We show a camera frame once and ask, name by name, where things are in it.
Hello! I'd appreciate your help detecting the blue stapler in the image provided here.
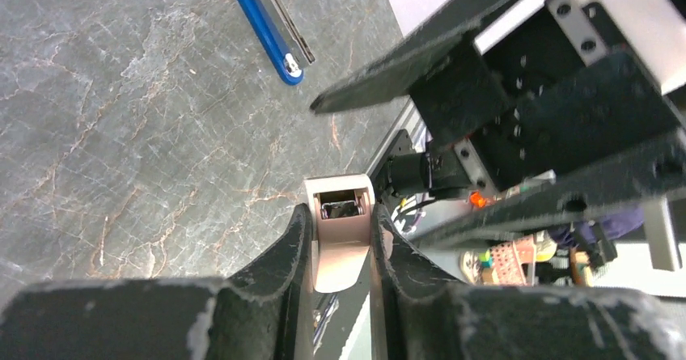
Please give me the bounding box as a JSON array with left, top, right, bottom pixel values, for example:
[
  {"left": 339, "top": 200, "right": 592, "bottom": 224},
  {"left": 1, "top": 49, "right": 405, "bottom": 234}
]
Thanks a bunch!
[{"left": 237, "top": 0, "right": 315, "bottom": 86}]

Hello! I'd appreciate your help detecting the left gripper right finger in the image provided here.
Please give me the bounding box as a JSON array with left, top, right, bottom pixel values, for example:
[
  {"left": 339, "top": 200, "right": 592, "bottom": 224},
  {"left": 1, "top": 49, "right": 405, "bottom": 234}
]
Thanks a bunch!
[{"left": 370, "top": 205, "right": 685, "bottom": 359}]

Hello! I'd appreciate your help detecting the pink perforated basket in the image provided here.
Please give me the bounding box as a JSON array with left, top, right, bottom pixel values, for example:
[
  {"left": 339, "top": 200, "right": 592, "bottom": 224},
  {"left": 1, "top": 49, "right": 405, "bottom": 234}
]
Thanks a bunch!
[{"left": 482, "top": 235, "right": 536, "bottom": 286}]

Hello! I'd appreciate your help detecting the pink white staple remover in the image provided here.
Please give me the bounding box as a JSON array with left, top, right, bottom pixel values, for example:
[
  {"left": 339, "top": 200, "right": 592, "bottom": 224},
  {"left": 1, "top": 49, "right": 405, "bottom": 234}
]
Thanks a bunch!
[{"left": 303, "top": 174, "right": 376, "bottom": 294}]

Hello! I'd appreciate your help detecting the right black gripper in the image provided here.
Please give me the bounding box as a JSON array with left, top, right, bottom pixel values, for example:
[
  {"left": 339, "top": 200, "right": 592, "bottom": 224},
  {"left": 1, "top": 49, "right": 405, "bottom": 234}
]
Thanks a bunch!
[{"left": 310, "top": 0, "right": 685, "bottom": 248}]

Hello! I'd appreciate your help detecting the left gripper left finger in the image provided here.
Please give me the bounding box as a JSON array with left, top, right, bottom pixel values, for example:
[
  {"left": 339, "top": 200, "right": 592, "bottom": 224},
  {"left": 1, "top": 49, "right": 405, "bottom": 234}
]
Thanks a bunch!
[{"left": 1, "top": 204, "right": 314, "bottom": 359}]

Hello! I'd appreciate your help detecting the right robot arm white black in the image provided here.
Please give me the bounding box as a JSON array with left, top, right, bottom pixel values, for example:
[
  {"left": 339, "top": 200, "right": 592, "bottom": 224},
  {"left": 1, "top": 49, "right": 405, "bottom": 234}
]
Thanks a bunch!
[{"left": 311, "top": 0, "right": 685, "bottom": 245}]

